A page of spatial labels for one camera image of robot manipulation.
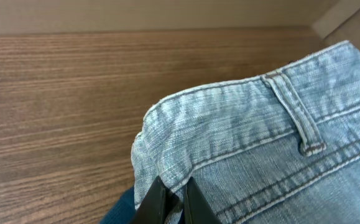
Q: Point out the light blue denim shorts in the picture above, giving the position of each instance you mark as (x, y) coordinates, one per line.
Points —
(260, 146)

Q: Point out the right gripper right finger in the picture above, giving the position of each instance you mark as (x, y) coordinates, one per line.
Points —
(196, 210)

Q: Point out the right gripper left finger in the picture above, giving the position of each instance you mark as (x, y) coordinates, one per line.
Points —
(152, 209)

